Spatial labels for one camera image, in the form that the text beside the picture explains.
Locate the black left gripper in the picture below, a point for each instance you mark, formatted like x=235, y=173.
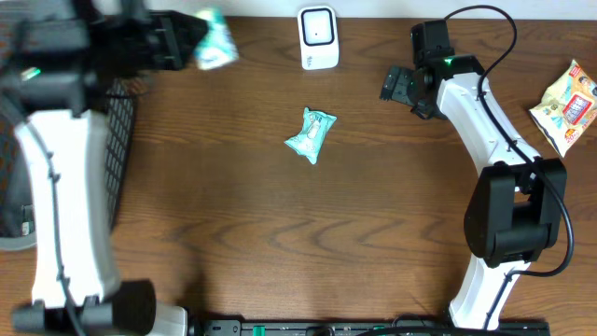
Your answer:
x=164, y=39

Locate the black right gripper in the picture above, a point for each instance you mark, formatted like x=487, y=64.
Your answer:
x=394, y=83

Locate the light green snack packet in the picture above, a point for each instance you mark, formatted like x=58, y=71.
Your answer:
x=308, y=142

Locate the yellow snack packet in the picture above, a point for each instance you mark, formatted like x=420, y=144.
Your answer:
x=567, y=108

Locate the dark snack packet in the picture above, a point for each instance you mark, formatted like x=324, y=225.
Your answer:
x=27, y=220

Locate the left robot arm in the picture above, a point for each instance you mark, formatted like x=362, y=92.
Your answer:
x=65, y=58

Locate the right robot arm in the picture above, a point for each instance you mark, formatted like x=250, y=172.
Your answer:
x=516, y=208

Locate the white barcode scanner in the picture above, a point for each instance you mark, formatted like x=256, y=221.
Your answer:
x=318, y=38

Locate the grey plastic mesh basket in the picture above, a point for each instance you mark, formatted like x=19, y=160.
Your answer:
x=15, y=185

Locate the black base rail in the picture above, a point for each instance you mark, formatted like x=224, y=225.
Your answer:
x=404, y=326

